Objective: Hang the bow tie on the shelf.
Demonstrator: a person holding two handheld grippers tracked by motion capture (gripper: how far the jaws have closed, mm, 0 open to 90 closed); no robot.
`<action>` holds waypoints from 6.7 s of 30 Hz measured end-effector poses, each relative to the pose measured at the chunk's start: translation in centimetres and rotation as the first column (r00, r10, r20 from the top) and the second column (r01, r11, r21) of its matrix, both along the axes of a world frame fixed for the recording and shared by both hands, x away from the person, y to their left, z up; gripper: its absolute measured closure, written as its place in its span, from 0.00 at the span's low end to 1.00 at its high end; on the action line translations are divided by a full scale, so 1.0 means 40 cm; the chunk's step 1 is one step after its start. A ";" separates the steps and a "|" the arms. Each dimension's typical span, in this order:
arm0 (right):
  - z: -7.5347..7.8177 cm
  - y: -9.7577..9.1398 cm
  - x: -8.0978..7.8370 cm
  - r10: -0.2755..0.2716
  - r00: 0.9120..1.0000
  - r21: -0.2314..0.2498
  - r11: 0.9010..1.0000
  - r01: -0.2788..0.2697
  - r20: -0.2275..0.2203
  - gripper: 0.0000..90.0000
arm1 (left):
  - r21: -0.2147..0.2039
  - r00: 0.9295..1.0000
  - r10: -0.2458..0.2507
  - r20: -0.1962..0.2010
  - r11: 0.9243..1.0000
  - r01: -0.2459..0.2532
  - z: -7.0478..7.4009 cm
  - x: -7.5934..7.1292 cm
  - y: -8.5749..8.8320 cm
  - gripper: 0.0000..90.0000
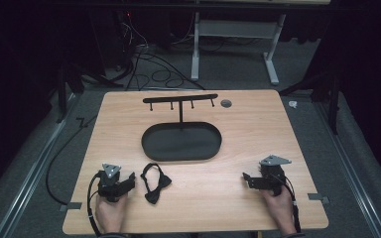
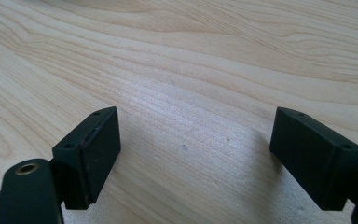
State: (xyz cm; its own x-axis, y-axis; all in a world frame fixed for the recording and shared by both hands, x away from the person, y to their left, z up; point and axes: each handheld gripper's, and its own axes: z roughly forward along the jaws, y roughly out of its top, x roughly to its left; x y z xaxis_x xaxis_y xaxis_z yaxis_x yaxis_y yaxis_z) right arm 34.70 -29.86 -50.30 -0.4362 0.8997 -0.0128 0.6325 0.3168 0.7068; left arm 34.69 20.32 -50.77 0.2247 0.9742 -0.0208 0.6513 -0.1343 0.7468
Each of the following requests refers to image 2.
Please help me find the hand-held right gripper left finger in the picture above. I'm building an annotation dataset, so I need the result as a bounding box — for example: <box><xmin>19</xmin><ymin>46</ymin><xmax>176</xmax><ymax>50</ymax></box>
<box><xmin>51</xmin><ymin>105</ymin><xmax>122</xmax><ymax>211</ymax></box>

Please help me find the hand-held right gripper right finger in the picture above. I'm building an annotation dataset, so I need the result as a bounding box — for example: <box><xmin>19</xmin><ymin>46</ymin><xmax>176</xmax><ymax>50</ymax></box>
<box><xmin>268</xmin><ymin>106</ymin><xmax>358</xmax><ymax>212</ymax></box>

